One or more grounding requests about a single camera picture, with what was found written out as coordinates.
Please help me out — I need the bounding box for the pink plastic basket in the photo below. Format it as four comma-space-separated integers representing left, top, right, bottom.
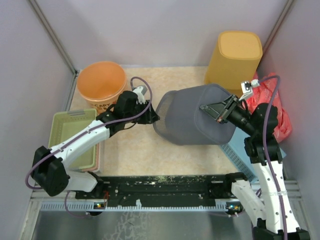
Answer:
80, 143, 105, 174

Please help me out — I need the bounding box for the green plastic basket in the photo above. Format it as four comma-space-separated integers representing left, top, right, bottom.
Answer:
48, 108, 100, 173

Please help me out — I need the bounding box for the red plastic bag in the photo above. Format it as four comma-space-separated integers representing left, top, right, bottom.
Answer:
246, 78, 293, 143

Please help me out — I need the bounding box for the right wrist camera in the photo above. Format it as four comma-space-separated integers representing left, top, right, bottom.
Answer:
239, 79, 260, 101

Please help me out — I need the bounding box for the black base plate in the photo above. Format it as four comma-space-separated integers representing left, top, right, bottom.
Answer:
75, 172, 246, 208

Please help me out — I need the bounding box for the aluminium rail frame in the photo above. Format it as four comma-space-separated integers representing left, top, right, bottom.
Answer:
18, 181, 311, 240

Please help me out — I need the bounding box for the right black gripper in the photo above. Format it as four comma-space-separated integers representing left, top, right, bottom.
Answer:
199, 93, 257, 135

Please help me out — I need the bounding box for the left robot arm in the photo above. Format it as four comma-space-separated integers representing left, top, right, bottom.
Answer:
28, 91, 160, 199

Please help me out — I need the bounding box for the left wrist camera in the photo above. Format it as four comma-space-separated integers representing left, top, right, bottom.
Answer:
132, 85, 147, 104

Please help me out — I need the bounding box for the grey cable duct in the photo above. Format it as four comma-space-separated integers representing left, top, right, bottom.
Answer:
39, 198, 245, 212

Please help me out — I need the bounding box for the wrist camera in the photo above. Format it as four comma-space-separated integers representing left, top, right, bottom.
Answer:
239, 79, 260, 101
132, 85, 147, 104

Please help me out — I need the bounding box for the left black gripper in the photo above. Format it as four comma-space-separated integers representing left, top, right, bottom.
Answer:
125, 100, 161, 125

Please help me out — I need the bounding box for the orange capybara bucket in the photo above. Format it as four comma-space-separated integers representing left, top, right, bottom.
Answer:
76, 61, 129, 114

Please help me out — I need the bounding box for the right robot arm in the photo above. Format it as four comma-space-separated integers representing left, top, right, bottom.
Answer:
200, 95, 311, 240

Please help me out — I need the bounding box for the yellow mesh bin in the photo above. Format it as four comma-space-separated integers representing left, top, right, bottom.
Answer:
204, 30, 263, 96

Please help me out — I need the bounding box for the blue plastic basket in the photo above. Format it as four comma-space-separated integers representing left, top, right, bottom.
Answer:
219, 127, 287, 183

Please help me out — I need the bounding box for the grey mesh bin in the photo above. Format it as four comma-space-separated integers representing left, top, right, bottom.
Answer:
153, 84, 236, 146

